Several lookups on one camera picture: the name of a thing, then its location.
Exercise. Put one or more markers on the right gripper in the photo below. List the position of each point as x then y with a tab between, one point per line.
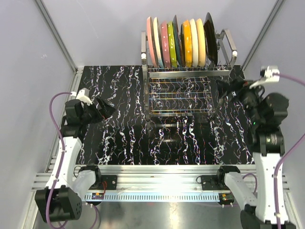
225	86

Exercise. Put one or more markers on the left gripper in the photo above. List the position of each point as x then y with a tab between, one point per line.
106	111

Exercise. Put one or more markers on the white bear print plate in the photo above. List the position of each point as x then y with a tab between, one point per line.
195	48

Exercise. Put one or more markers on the tan yellow plate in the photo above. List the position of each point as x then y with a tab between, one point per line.
201	43

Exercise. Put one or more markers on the orange dotted scalloped plate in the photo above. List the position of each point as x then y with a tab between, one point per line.
186	43

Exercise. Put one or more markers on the green dotted scalloped plate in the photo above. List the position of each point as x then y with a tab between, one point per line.
172	51

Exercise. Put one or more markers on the black striped bottom plate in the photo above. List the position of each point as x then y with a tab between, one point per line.
210	39

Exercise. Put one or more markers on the cream and blue plate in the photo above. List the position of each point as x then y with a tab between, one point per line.
156	29

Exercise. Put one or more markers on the teal plate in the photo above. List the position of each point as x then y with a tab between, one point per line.
178	46

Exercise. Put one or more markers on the pink dotted scalloped plate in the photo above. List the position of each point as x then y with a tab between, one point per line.
165	45

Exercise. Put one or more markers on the cream and pink plate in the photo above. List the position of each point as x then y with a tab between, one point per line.
150	36

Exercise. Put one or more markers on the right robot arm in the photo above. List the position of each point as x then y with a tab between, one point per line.
266	209

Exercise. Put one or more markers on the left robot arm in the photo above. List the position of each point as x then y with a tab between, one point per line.
61	199

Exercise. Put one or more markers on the steel dish rack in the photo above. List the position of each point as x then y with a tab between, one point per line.
181	91

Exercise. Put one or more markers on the black marble mat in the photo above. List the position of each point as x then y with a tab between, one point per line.
183	140

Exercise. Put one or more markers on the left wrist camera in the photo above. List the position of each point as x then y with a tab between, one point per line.
82	95

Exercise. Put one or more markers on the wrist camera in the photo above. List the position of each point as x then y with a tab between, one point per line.
269	74
82	95

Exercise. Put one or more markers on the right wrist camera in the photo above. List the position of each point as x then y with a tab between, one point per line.
269	74

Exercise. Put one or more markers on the aluminium mounting rail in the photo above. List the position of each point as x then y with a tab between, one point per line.
153	178

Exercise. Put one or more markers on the slotted cable duct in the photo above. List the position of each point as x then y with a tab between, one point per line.
150	197

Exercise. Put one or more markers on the left aluminium frame post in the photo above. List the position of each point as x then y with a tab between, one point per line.
53	30

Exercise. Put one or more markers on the aluminium frame post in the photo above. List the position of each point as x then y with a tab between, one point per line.
263	31
53	30

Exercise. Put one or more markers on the right aluminium frame post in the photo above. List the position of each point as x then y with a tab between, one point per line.
263	31

